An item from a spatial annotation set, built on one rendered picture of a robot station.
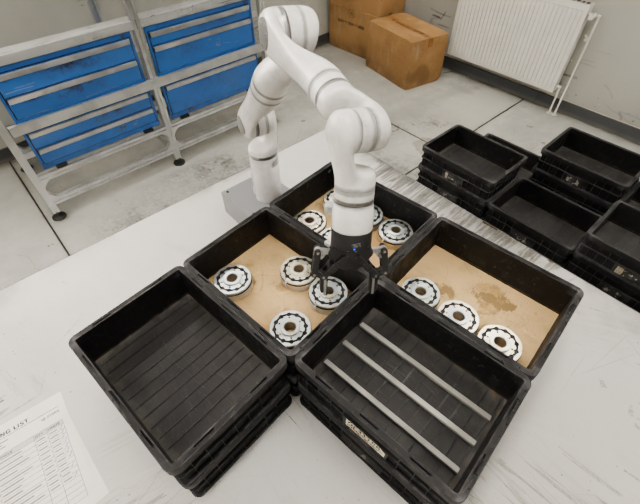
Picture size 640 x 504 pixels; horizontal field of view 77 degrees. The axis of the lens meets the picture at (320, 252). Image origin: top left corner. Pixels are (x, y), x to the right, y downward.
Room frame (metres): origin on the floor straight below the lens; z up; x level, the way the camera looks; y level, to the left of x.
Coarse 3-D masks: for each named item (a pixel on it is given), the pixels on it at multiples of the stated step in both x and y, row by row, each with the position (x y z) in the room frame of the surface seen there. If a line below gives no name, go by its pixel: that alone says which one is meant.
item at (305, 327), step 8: (288, 312) 0.56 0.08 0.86; (296, 312) 0.56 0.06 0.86; (272, 320) 0.54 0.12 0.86; (280, 320) 0.54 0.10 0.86; (304, 320) 0.54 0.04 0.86; (272, 328) 0.52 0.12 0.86; (304, 328) 0.51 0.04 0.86; (280, 336) 0.49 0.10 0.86; (296, 336) 0.49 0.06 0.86; (304, 336) 0.49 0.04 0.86; (288, 344) 0.47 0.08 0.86; (296, 344) 0.47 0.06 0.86
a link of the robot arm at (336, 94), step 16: (336, 80) 0.65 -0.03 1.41; (320, 96) 0.63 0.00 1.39; (336, 96) 0.62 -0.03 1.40; (352, 96) 0.63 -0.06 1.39; (320, 112) 0.63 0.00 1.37; (368, 112) 0.57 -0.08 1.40; (384, 112) 0.58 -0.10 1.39; (368, 128) 0.55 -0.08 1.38; (384, 128) 0.56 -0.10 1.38; (368, 144) 0.54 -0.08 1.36; (384, 144) 0.56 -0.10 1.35
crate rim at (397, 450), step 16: (384, 288) 0.58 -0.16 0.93; (352, 304) 0.54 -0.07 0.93; (416, 304) 0.53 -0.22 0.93; (336, 320) 0.49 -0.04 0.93; (432, 320) 0.49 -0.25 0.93; (320, 336) 0.46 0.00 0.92; (464, 336) 0.45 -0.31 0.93; (304, 352) 0.41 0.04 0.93; (480, 352) 0.41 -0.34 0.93; (304, 368) 0.38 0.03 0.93; (512, 368) 0.37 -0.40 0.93; (320, 384) 0.34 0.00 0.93; (528, 384) 0.34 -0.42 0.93; (336, 400) 0.31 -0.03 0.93; (352, 416) 0.28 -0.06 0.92; (512, 416) 0.28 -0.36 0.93; (368, 432) 0.26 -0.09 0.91; (384, 432) 0.25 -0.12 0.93; (496, 432) 0.25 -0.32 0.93; (400, 448) 0.22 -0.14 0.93; (416, 464) 0.19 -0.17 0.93; (480, 464) 0.20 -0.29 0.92; (432, 480) 0.17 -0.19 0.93; (448, 496) 0.14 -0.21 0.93; (464, 496) 0.14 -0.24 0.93
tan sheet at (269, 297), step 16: (272, 240) 0.84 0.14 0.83; (240, 256) 0.78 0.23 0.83; (256, 256) 0.78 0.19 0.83; (272, 256) 0.77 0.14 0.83; (288, 256) 0.77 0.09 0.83; (256, 272) 0.72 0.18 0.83; (272, 272) 0.72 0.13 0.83; (256, 288) 0.66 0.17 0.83; (272, 288) 0.66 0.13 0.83; (240, 304) 0.61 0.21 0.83; (256, 304) 0.61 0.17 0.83; (272, 304) 0.61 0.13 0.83; (288, 304) 0.61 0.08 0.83; (304, 304) 0.61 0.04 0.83; (256, 320) 0.56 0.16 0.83; (320, 320) 0.56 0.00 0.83
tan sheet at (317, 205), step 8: (320, 200) 1.02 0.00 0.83; (312, 208) 0.98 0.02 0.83; (320, 208) 0.98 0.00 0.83; (328, 216) 0.94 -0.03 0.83; (384, 216) 0.94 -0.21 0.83; (328, 224) 0.91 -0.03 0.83; (376, 232) 0.87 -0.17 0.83; (376, 240) 0.83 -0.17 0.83; (376, 256) 0.77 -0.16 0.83; (376, 264) 0.74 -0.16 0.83
